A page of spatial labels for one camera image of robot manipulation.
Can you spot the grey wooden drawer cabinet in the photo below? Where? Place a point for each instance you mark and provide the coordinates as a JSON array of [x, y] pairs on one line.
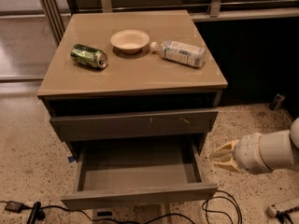
[[142, 82]]

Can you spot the grey drawer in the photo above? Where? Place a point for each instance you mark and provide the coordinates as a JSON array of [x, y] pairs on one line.
[[141, 171], [127, 125]]

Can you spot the metal railing shelf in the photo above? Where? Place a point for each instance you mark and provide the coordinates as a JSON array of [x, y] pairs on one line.
[[200, 10]]

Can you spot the white paper bowl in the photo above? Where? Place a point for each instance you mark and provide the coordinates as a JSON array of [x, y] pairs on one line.
[[130, 41]]

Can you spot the white power strip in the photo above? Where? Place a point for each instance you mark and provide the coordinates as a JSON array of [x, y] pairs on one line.
[[277, 209]]

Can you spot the small dark floor object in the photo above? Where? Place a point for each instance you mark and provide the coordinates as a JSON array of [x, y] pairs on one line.
[[277, 102]]

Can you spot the black clamp device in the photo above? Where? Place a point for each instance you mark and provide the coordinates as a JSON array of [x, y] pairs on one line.
[[36, 214]]

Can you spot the clear plastic water bottle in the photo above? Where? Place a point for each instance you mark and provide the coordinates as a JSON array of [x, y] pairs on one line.
[[178, 52]]

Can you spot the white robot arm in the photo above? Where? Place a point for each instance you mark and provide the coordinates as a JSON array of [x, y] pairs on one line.
[[280, 150]]

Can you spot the black power adapter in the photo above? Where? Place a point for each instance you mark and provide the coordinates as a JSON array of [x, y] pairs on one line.
[[14, 207]]

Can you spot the green soda can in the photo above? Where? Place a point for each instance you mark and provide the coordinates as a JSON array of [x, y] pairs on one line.
[[89, 57]]

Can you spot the blue tape piece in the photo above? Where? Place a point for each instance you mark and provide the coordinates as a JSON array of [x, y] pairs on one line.
[[71, 159]]

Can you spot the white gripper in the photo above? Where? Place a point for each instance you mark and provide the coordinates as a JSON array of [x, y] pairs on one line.
[[248, 153]]

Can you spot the grey top drawer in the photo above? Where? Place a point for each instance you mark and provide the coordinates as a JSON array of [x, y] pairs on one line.
[[127, 125]]

